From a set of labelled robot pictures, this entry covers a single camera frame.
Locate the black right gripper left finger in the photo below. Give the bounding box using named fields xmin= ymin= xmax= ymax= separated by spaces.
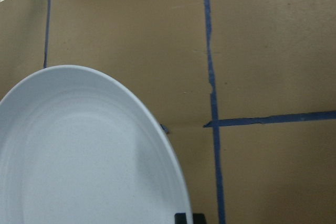
xmin=174 ymin=213 xmax=187 ymax=224

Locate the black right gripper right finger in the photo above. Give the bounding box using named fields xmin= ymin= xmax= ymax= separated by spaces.
xmin=193 ymin=213 xmax=206 ymax=224

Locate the light blue plate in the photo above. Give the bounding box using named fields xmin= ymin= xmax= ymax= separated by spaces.
xmin=1 ymin=65 xmax=193 ymax=223

